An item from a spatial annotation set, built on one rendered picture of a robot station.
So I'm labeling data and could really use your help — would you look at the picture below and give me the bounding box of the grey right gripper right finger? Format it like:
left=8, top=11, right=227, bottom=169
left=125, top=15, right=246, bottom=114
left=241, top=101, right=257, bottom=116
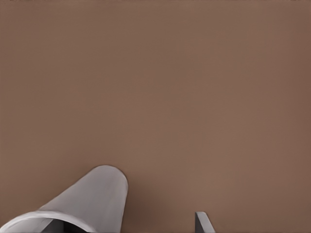
left=195, top=211, right=216, bottom=233

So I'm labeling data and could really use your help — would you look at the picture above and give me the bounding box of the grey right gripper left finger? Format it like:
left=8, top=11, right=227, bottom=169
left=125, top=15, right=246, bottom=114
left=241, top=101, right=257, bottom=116
left=41, top=218, right=65, bottom=233

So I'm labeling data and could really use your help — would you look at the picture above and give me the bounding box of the white IKEA cup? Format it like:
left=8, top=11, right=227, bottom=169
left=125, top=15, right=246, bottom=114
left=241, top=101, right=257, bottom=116
left=0, top=165, right=129, bottom=233

